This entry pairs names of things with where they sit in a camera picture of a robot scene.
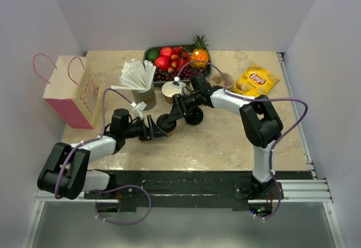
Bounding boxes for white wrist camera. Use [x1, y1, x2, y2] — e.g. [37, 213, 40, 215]
[131, 101, 147, 119]
[172, 76, 186, 95]

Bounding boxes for black coffee cup lid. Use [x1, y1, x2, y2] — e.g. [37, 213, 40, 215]
[156, 114, 177, 133]

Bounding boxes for dark green fruit tray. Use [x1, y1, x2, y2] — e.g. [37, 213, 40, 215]
[143, 44, 212, 87]

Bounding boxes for orange pineapple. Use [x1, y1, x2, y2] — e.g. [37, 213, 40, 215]
[190, 34, 209, 69]

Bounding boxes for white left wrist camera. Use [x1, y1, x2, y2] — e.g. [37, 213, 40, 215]
[131, 101, 147, 119]

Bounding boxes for white wrapped straw bundle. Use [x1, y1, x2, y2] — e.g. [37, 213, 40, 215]
[111, 59, 156, 92]

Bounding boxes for brown paper coffee cup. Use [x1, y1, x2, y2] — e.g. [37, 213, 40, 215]
[166, 130, 175, 137]

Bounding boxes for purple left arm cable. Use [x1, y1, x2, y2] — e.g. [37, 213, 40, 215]
[54, 88, 133, 200]

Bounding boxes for yellow chips bag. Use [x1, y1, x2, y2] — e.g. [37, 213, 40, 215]
[232, 63, 280, 97]

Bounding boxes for red cherry cluster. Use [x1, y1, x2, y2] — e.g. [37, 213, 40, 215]
[168, 46, 190, 73]

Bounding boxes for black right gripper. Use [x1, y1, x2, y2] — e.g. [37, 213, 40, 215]
[169, 92, 201, 123]

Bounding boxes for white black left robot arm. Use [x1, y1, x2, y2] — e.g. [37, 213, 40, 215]
[37, 109, 166, 200]

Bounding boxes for green lime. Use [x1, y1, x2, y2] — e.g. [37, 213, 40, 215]
[147, 50, 159, 63]

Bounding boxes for grey metal straw holder cup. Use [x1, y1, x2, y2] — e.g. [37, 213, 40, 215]
[132, 83, 157, 111]

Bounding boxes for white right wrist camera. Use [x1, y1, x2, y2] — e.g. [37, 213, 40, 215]
[172, 76, 186, 95]

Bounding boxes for brown pulp cup carrier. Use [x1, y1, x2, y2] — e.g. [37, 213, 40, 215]
[208, 73, 234, 89]

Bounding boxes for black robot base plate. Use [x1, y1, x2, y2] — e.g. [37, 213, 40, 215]
[83, 170, 314, 212]

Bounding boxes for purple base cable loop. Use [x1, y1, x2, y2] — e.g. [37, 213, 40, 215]
[95, 184, 153, 226]

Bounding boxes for purple grape bunch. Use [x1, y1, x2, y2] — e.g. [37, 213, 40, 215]
[153, 68, 205, 82]

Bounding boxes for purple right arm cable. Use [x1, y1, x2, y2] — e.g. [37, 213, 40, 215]
[175, 60, 309, 220]

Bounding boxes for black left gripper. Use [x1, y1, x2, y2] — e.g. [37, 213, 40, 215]
[122, 115, 167, 141]

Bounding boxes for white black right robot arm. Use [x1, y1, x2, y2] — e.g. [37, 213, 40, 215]
[157, 74, 283, 199]

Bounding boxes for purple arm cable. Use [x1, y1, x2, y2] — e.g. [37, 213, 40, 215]
[175, 60, 309, 220]
[54, 88, 133, 200]

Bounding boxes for black cup lid stack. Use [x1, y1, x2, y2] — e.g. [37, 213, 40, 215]
[184, 107, 204, 126]

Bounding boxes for red apple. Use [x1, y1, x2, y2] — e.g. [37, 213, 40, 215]
[154, 56, 170, 71]
[160, 47, 173, 59]

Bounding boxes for pink white paper bag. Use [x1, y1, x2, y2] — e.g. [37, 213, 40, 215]
[32, 55, 103, 129]

